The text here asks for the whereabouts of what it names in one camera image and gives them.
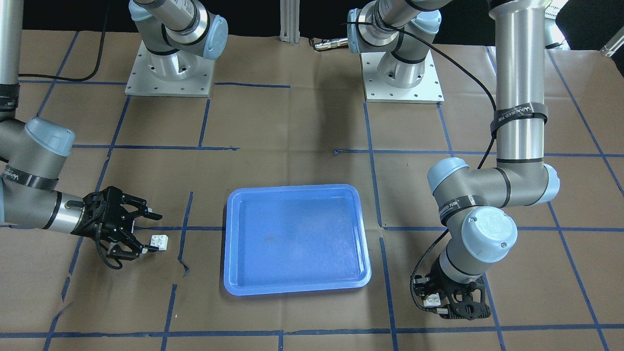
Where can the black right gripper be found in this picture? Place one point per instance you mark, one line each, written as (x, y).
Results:
(90, 217)

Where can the white block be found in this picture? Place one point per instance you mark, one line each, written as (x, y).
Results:
(432, 300)
(159, 241)

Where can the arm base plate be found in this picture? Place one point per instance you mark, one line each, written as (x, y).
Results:
(388, 80)
(179, 74)

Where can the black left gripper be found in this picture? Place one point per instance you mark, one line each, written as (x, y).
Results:
(439, 284)

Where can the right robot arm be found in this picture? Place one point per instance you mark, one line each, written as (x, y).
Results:
(181, 40)

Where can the blue plastic tray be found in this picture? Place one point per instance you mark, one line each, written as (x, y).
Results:
(295, 239)

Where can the aluminium frame post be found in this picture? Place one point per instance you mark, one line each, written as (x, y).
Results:
(289, 21)

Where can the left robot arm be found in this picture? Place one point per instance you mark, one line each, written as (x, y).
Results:
(471, 202)

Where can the brown paper table cover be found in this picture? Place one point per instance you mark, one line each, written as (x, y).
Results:
(281, 115)

